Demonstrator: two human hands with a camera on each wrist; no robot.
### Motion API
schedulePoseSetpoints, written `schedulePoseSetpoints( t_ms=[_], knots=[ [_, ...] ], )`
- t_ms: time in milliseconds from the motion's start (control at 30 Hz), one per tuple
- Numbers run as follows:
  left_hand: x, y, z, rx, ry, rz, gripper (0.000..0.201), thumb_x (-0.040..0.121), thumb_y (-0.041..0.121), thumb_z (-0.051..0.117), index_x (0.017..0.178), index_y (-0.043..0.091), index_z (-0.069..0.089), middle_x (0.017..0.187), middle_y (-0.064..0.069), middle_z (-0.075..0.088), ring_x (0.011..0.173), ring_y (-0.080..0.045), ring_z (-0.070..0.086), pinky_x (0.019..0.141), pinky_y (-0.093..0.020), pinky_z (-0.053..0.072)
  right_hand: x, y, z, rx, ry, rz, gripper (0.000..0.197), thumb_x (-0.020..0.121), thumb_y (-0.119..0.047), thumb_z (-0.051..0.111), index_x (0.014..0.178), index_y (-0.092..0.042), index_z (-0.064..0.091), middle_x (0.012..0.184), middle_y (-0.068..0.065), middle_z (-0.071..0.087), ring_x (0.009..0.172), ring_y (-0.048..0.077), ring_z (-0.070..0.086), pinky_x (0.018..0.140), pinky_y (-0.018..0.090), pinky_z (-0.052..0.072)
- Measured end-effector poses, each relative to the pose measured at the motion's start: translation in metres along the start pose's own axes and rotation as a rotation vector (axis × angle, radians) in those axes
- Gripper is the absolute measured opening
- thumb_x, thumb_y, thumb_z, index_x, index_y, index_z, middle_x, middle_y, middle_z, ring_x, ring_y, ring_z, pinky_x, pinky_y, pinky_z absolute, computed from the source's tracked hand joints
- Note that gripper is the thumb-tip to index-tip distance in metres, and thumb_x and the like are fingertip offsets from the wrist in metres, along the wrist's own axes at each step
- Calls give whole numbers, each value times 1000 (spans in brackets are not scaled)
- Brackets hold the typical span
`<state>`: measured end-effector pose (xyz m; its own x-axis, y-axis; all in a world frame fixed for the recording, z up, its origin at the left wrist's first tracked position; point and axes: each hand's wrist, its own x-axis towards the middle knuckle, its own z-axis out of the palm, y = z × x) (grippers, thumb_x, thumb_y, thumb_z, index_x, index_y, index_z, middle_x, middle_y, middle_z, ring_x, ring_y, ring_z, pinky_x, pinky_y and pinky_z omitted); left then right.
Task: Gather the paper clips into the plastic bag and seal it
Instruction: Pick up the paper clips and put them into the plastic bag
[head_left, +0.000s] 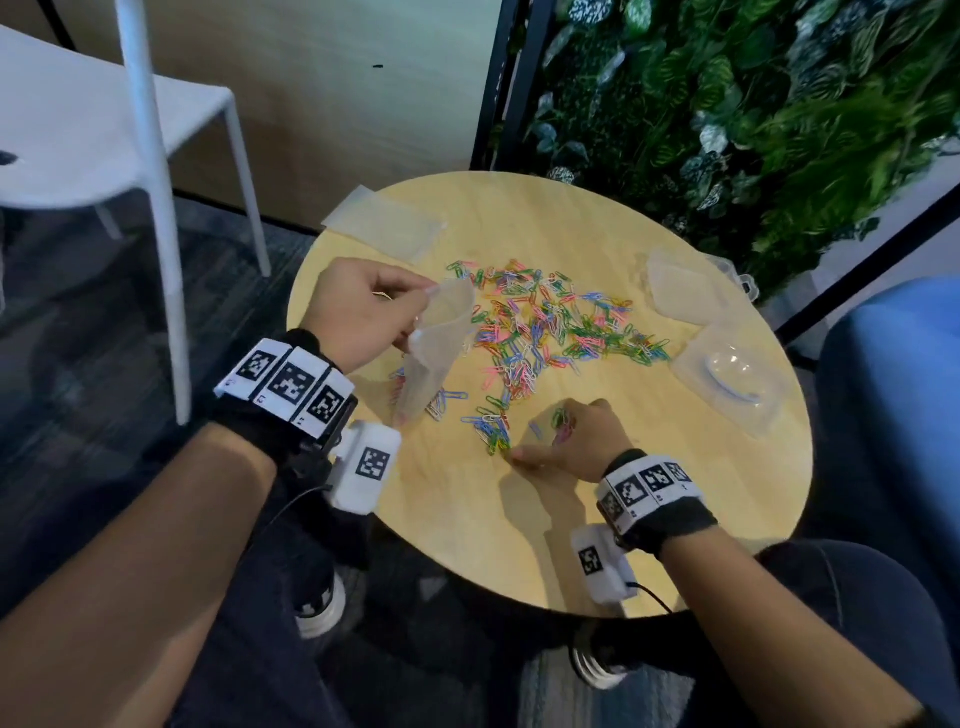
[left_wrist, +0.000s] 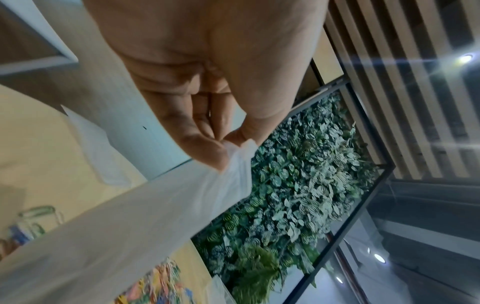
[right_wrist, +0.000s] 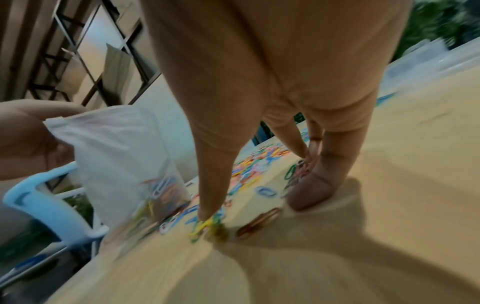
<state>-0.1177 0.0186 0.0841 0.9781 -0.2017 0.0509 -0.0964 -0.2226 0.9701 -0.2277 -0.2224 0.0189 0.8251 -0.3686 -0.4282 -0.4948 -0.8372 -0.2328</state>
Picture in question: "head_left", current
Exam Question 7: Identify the person's left hand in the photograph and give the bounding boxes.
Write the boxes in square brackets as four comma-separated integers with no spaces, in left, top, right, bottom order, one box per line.
[299,257,440,374]

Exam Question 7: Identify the person's right hand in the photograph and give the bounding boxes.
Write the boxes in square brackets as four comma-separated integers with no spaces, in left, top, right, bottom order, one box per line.
[508,397,637,485]

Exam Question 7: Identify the translucent plastic bag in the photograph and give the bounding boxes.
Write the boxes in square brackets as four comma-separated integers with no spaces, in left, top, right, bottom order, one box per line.
[393,277,478,429]

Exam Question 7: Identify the stack of plastic bags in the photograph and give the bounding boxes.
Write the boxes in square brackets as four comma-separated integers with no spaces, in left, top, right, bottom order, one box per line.
[320,185,449,264]

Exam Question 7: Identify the pile of coloured paper clips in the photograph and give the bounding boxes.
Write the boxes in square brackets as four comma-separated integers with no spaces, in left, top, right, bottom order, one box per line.
[386,258,673,457]

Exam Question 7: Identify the person's left forearm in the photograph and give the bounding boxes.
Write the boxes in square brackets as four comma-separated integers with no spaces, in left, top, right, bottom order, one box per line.
[0,421,279,728]

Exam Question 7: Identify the round wooden table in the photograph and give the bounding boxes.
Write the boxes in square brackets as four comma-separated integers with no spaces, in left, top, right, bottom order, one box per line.
[287,170,815,620]

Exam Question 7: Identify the person's right shoe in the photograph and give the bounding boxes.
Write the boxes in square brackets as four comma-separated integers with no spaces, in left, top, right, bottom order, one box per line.
[569,641,631,691]

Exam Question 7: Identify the person's shoe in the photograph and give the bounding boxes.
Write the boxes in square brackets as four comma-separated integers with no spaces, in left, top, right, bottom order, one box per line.
[569,641,631,691]
[293,573,348,640]

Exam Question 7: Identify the person's left shoe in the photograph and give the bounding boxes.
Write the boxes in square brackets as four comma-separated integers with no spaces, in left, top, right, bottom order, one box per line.
[293,573,348,640]

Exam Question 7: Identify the person's dark trousers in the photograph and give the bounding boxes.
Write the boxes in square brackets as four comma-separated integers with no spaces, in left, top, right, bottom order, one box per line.
[172,479,960,728]

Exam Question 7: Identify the black right wristband with markers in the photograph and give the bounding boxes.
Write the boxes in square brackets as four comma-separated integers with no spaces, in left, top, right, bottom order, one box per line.
[594,448,720,558]

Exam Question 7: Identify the black wristband with markers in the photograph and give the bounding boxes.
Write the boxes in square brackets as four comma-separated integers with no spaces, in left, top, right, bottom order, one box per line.
[594,448,720,558]
[212,328,360,470]

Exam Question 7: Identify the black left wristband with markers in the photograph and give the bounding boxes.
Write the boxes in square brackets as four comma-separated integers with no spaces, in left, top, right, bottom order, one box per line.
[212,328,360,470]

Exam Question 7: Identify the clear plastic lid blue band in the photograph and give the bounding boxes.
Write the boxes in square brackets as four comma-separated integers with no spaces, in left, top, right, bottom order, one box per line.
[669,323,789,439]

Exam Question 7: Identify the clear plastic box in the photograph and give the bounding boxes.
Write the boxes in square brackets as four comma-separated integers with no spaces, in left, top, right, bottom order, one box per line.
[646,247,759,328]

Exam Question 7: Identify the blue armchair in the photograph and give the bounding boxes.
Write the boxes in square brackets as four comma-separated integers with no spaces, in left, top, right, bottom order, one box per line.
[813,275,960,601]

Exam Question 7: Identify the white chair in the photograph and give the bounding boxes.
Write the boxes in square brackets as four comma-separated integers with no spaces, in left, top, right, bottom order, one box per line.
[0,0,273,427]

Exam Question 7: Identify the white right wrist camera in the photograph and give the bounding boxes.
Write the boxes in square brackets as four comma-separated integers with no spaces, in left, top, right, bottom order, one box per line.
[569,523,639,607]

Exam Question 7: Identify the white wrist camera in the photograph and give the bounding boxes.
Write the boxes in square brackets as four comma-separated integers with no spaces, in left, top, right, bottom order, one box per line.
[569,523,639,607]
[323,419,404,517]

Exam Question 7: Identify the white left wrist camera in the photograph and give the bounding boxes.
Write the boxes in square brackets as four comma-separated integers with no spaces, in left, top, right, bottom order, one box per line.
[323,419,404,517]

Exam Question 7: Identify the black right camera cable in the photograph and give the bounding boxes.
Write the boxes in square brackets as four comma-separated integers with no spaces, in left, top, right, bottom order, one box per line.
[629,581,676,616]

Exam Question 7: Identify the black camera cable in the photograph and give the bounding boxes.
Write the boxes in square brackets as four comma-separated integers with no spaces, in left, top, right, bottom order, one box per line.
[629,581,676,616]
[254,483,335,541]

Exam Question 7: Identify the black left camera cable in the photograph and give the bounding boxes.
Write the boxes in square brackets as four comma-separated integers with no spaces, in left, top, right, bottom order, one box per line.
[254,483,335,541]

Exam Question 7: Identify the green plant wall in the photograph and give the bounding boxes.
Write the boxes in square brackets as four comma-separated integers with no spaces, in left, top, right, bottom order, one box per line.
[517,0,960,294]

